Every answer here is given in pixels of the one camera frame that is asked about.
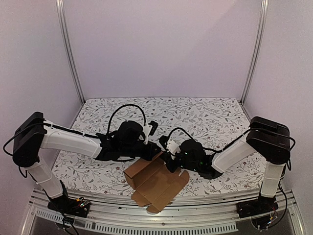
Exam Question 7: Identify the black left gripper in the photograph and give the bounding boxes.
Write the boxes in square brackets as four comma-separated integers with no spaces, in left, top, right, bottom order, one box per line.
[120,141,161,162]

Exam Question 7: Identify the brown cardboard paper box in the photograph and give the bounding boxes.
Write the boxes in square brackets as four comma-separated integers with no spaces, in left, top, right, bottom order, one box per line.
[124,152,189,214]

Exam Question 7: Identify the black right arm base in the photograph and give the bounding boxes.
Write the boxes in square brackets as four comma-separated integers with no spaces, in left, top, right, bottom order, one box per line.
[236,193,278,218]

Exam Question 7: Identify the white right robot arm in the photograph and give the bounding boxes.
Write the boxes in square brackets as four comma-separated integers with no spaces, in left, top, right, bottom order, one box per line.
[159,117,295,213]

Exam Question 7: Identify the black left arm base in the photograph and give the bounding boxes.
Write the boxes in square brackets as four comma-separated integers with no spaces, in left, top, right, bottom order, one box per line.
[47,181,90,218]

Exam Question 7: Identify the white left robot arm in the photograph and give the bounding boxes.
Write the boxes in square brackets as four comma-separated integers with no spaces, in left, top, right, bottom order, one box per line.
[12,112,161,212]

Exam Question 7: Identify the floral patterned table mat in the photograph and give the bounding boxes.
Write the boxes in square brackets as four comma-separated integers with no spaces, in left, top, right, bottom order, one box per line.
[52,97,266,196]

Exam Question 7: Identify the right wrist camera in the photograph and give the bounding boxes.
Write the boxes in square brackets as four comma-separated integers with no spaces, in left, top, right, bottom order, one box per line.
[160,136,203,162]

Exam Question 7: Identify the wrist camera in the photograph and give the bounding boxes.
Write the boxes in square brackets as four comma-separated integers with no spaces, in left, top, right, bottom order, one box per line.
[160,136,203,162]
[118,120,158,145]

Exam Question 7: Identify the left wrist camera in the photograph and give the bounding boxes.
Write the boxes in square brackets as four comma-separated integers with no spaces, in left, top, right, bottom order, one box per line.
[118,120,158,145]

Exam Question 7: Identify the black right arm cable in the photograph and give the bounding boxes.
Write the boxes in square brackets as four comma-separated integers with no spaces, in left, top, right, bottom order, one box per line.
[168,127,250,152]

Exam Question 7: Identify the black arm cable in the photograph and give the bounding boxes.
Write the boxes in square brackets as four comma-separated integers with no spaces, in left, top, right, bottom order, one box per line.
[107,104,147,135]
[168,127,250,152]

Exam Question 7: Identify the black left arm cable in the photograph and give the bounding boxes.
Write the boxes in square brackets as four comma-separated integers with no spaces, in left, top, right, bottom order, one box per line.
[107,104,147,135]

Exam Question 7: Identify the aluminium front rail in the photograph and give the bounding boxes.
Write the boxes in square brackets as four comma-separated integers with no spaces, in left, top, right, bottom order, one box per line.
[18,188,309,235]

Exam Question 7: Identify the right aluminium frame post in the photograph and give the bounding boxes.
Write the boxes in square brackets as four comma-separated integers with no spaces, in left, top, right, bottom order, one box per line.
[240,0,269,106]

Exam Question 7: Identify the aluminium frame post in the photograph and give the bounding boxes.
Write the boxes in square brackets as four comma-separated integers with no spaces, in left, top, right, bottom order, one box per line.
[240,0,269,106]
[56,0,86,105]

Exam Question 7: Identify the left aluminium frame post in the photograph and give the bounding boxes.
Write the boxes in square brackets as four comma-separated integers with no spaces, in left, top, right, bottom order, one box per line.
[56,0,86,105]

